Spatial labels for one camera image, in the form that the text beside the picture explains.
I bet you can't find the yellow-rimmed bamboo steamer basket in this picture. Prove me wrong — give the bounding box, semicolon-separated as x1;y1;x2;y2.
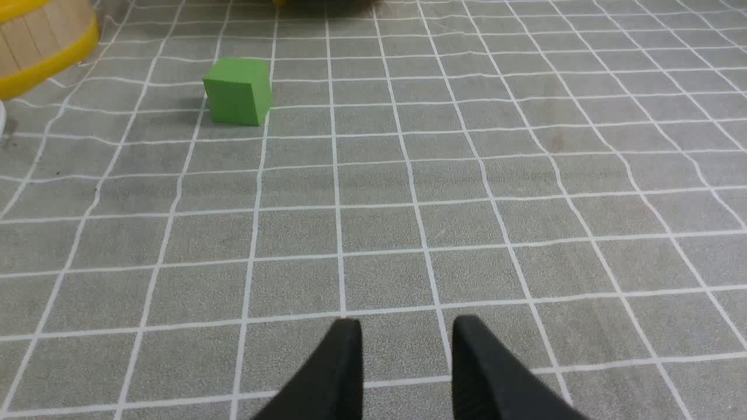
1;1;100;101

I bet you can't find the green cube block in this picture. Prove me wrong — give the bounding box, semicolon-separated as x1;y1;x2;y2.
203;57;273;127

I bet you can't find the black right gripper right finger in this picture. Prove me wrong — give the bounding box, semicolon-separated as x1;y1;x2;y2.
452;316;586;419

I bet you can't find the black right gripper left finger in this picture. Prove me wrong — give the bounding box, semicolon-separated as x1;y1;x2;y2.
253;318;364;419

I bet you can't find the grey checked tablecloth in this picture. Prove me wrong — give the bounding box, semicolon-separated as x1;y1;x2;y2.
1;1;746;419

